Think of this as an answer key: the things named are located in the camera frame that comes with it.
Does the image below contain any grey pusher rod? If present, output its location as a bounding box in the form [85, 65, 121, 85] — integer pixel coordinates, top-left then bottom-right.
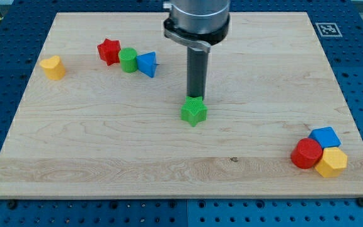
[187, 47, 208, 98]

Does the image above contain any green star block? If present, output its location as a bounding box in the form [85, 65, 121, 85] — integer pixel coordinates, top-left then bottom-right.
[181, 96, 207, 127]

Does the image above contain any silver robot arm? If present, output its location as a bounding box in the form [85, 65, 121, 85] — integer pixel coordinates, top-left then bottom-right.
[163, 0, 230, 98]

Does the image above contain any red star block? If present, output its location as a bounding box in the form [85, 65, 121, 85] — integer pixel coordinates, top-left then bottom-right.
[97, 38, 121, 66]

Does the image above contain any blue triangle block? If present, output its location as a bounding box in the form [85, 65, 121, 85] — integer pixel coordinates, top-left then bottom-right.
[136, 52, 157, 78]

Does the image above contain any green cylinder block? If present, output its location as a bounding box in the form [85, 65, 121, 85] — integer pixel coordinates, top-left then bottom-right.
[118, 47, 138, 73]

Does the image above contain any wooden board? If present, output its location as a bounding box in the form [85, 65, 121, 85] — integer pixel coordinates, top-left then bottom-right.
[0, 12, 363, 199]

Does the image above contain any white fiducial marker tag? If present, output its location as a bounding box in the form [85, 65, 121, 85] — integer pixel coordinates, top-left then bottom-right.
[316, 22, 342, 37]

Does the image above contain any red cylinder block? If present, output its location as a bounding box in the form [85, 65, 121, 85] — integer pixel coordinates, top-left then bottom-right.
[291, 138, 323, 169]

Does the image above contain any yellow heart block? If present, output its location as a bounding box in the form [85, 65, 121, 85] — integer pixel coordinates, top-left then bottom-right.
[39, 55, 66, 80]

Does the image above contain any blue cube block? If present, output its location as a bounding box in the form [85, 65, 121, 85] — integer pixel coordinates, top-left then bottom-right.
[308, 127, 341, 149]

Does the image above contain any yellow hexagon block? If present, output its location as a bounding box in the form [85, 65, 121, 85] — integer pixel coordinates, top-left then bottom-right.
[314, 147, 348, 178]

